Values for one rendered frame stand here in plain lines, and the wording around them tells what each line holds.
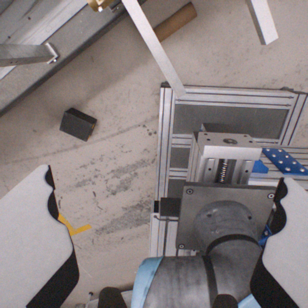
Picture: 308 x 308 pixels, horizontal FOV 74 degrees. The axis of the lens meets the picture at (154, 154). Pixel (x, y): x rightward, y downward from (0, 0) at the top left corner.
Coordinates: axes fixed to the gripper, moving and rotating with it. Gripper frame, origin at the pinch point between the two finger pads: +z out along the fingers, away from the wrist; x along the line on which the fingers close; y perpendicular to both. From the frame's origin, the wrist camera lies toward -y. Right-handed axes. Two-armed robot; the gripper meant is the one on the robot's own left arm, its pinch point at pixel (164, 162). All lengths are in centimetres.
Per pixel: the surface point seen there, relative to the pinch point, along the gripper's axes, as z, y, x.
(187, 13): 124, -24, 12
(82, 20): 62, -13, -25
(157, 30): 124, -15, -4
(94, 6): 48, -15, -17
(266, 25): 47, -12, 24
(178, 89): 48.0, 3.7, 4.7
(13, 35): 70, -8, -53
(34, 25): 70, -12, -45
